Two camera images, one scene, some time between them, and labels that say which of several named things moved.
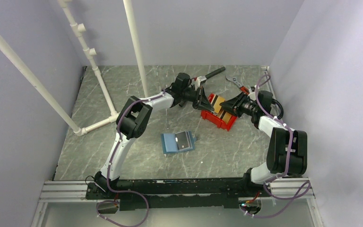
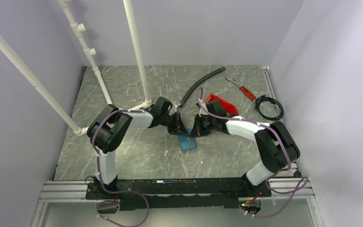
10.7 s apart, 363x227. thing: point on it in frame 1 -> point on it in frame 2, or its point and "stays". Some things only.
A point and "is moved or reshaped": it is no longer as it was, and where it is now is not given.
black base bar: x=139 y=195 stays
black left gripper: x=202 y=102 -> x=181 y=129
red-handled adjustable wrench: x=243 y=89 stays
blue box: x=179 y=141 is moved or reshaped
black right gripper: x=233 y=105 -> x=197 y=130
